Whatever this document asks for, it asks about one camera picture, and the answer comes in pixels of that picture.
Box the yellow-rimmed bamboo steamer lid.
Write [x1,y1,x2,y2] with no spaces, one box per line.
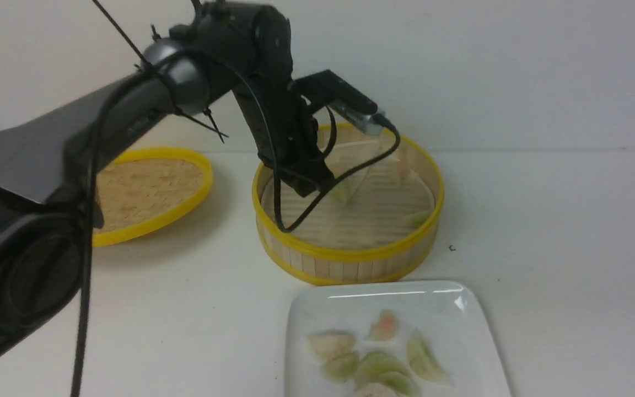
[93,147,214,247]

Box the white dumpling on plate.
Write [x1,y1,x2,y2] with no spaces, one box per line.
[306,331,356,362]

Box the yellow-rimmed bamboo steamer basket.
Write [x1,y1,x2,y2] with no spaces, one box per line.
[252,137,444,286]

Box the green dumpling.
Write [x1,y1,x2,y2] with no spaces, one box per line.
[327,174,363,205]

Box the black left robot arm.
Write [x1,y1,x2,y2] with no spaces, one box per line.
[0,1,335,390]

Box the green dumpling plate left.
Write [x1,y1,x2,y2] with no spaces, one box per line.
[320,350,360,384]

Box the white square plate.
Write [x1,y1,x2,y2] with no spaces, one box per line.
[284,281,512,396]

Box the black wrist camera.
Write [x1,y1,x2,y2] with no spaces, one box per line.
[292,69,385,137]

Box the green dumpling plate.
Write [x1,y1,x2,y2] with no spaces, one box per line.
[320,350,360,384]
[353,350,421,396]
[406,328,453,386]

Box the green dumpling plate centre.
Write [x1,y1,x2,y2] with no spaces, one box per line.
[353,350,421,396]

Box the green dumpling steamer edge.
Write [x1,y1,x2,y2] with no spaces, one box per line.
[404,210,434,229]

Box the green dumpling plate right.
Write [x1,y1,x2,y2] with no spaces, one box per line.
[406,328,453,386]

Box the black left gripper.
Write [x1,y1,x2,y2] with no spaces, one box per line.
[233,83,335,197]

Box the pink dumpling on plate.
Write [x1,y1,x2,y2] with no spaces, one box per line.
[366,310,399,342]

